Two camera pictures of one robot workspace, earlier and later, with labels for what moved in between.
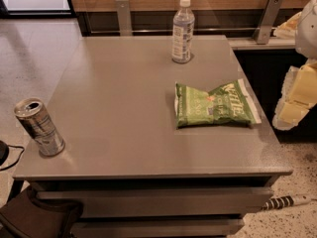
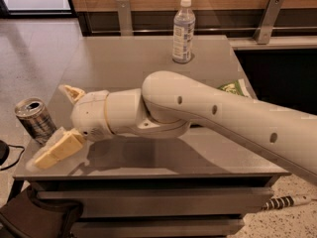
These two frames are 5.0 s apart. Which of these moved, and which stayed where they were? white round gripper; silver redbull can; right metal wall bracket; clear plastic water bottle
Moved: white round gripper
Stayed: silver redbull can; clear plastic water bottle; right metal wall bracket
